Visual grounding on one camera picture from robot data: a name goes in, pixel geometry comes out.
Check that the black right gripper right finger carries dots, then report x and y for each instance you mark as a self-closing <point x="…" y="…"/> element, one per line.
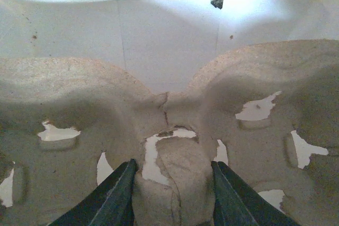
<point x="238" y="204"/>

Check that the brown paper takeout bag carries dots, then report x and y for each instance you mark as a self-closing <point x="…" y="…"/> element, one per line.
<point x="161" y="42"/>

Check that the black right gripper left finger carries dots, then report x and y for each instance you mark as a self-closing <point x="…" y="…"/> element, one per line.
<point x="109" y="204"/>

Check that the brown pulp cup carrier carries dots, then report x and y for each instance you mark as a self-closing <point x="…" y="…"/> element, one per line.
<point x="268" y="111"/>

